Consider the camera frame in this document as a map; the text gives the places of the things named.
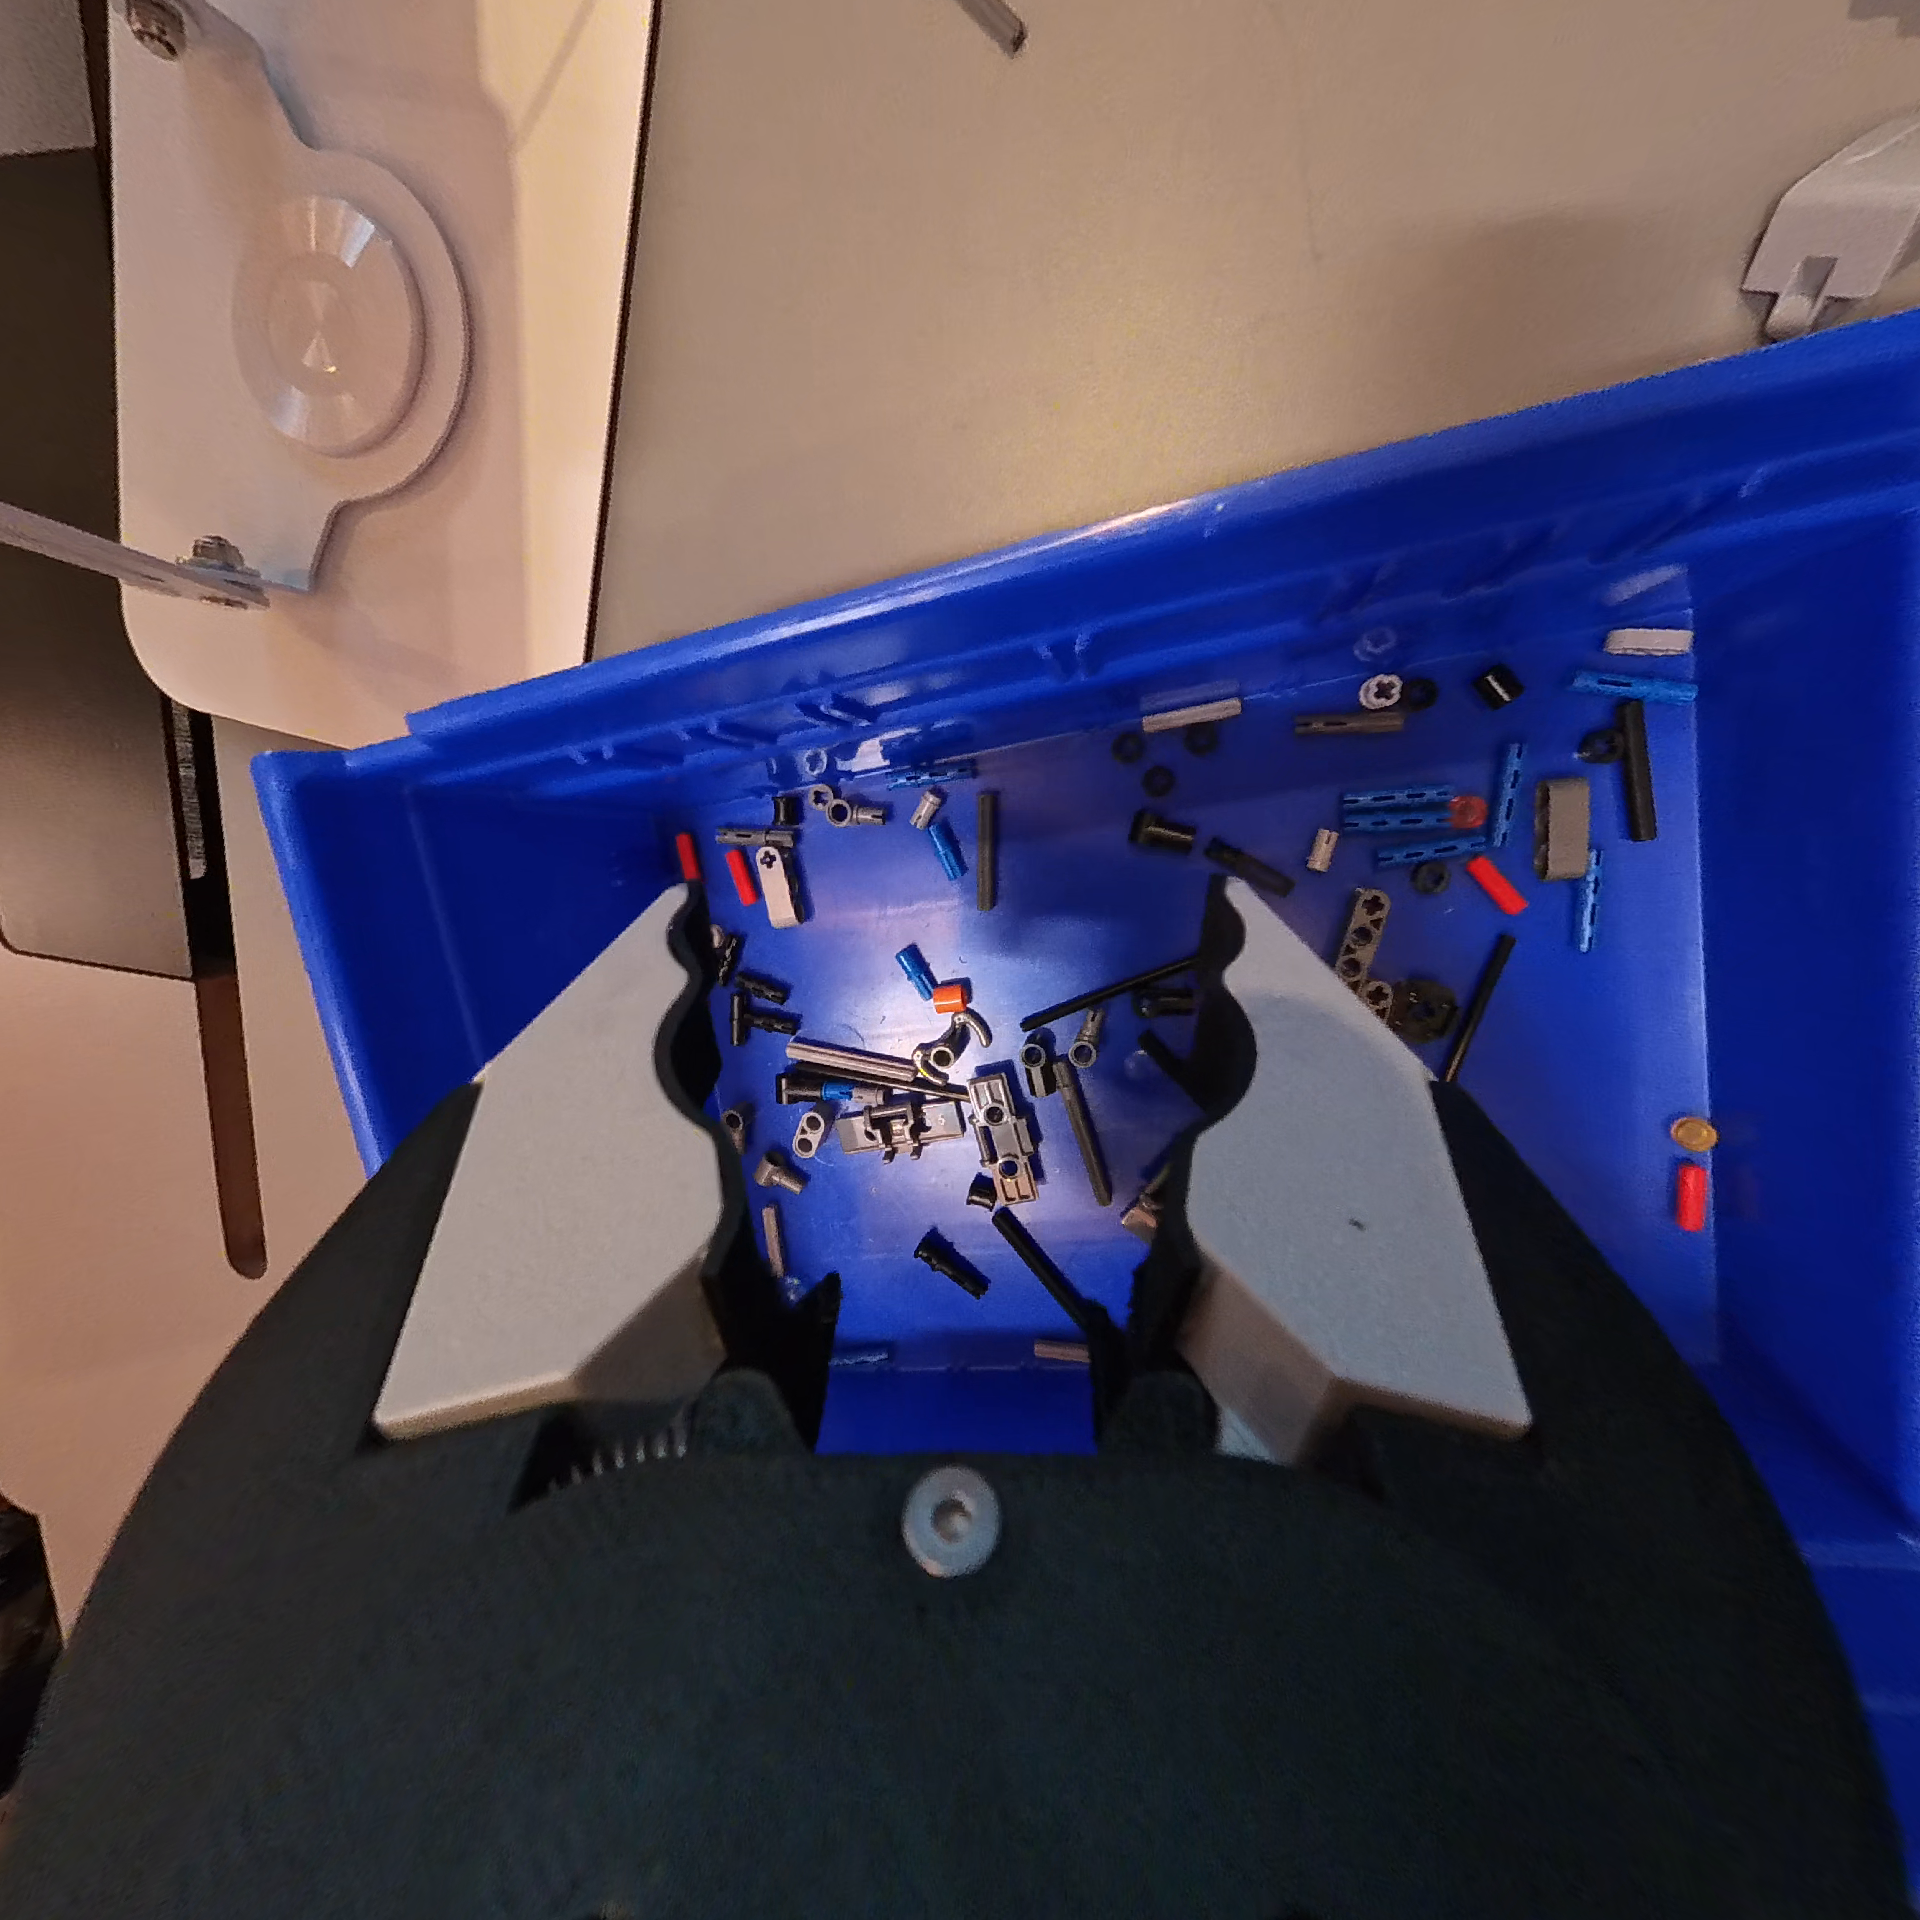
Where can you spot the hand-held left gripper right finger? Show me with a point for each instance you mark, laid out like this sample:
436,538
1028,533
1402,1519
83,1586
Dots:
1351,1201

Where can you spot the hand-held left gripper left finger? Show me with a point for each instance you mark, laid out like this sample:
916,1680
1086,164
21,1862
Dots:
557,1201

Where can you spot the pile of small toy parts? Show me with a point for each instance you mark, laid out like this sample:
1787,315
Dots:
975,1113

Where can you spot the blue storage bin with tag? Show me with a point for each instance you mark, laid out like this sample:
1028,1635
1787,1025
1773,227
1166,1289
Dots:
1726,523

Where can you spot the grey angled holed beam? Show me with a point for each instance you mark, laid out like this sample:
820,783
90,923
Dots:
1365,938

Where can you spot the blue ridged toy piece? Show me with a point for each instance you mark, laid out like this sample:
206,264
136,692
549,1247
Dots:
1411,819

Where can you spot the white rounded base board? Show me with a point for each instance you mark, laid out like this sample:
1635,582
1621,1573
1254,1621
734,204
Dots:
494,377

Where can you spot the light grey flat clip panel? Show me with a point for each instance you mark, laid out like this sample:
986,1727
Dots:
1836,227

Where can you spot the short black axle pin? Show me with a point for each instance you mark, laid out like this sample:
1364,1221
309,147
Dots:
998,25

